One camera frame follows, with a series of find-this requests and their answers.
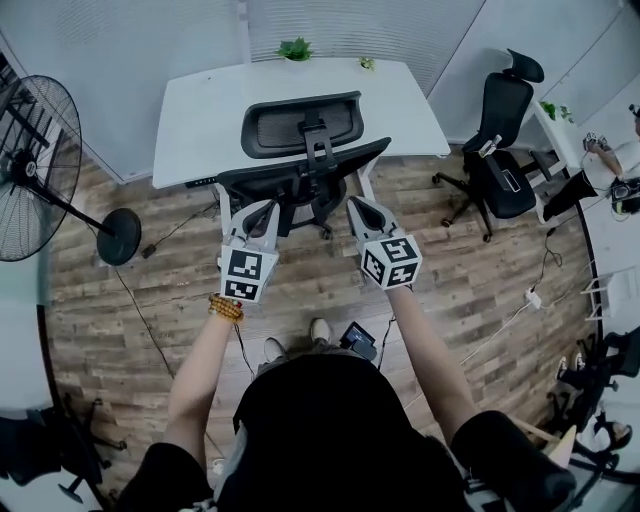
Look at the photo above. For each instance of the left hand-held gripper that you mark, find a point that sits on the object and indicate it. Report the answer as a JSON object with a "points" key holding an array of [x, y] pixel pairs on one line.
{"points": [[245, 272]]}

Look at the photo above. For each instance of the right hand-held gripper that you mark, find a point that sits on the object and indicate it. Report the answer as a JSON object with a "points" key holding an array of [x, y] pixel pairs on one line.
{"points": [[392, 262]]}

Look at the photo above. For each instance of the black mesh chair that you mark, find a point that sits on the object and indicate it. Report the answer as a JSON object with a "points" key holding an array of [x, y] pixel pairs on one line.
{"points": [[295, 120]]}

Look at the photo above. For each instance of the person's left forearm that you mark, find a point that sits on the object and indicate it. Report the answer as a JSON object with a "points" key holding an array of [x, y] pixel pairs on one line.
{"points": [[200, 375]]}

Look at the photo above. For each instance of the person's right forearm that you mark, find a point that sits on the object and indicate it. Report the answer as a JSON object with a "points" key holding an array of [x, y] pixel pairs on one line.
{"points": [[425, 350]]}

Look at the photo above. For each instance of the black office chair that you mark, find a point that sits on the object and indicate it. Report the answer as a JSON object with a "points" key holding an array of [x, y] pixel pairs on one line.
{"points": [[625, 350], [35, 450], [505, 105]]}

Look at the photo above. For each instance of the green leafy plant sprig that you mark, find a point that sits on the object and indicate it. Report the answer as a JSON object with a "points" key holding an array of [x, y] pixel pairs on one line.
{"points": [[549, 109]]}

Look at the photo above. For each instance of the black power adapter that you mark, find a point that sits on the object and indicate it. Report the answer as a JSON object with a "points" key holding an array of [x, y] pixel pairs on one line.
{"points": [[148, 251]]}

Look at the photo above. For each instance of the black screen device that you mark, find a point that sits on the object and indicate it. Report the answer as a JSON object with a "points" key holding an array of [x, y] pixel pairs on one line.
{"points": [[357, 337]]}

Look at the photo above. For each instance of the person's right white shoe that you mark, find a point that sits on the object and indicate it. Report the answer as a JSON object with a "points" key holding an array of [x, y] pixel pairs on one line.
{"points": [[320, 330]]}

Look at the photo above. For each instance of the person's white shoe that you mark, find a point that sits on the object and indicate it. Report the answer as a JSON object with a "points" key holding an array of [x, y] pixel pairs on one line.
{"points": [[274, 348], [320, 330]]}

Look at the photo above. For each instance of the person's left white shoe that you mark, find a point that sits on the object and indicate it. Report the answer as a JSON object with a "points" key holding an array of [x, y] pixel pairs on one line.
{"points": [[274, 348]]}

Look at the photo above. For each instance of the person's camouflage trousers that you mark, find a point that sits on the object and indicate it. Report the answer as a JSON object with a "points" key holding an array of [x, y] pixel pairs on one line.
{"points": [[327, 348]]}

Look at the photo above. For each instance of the black standing fan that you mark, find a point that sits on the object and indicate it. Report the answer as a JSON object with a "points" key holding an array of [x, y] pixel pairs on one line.
{"points": [[119, 237]]}

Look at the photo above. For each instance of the white bottle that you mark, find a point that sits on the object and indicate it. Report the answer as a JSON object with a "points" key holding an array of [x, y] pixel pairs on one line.
{"points": [[490, 146]]}

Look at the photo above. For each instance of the small potted plant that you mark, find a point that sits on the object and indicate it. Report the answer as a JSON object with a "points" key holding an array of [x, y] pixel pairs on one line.
{"points": [[366, 63]]}

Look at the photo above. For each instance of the green potted plant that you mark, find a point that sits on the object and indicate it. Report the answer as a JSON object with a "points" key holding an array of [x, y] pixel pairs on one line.
{"points": [[295, 50]]}

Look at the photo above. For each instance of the person's black t-shirt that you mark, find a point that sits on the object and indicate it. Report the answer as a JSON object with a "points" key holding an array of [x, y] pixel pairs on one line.
{"points": [[340, 440]]}

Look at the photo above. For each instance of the white folding stool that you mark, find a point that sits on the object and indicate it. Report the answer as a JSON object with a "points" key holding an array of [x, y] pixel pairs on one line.
{"points": [[622, 290]]}

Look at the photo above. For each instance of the light wooden table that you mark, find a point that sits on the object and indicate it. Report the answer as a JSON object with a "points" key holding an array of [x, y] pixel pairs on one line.
{"points": [[567, 447]]}

